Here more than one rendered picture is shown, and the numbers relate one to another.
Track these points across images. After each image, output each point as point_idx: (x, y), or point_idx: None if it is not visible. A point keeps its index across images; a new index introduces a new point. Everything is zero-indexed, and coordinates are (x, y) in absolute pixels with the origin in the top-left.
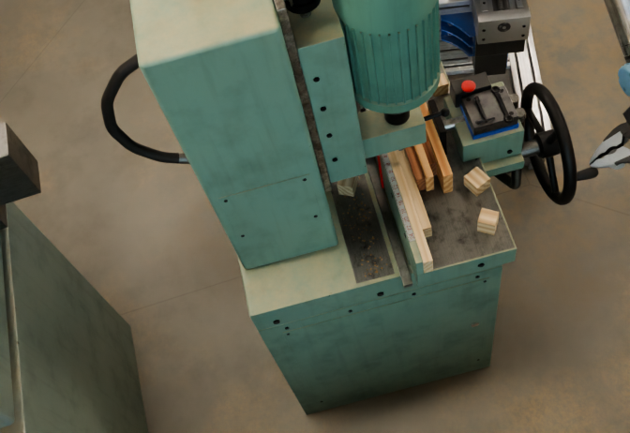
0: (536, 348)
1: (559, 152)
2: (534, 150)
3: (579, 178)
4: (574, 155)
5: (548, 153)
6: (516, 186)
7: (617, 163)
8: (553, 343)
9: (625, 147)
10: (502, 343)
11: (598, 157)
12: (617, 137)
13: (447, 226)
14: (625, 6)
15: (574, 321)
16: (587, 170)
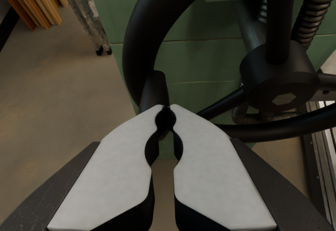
0: (155, 192)
1: (247, 92)
2: (255, 44)
3: (144, 85)
4: None
5: (245, 67)
6: (232, 110)
7: (88, 149)
8: (154, 206)
9: (125, 210)
10: (164, 171)
11: (171, 120)
12: (228, 193)
13: None
14: None
15: (166, 229)
16: (157, 102)
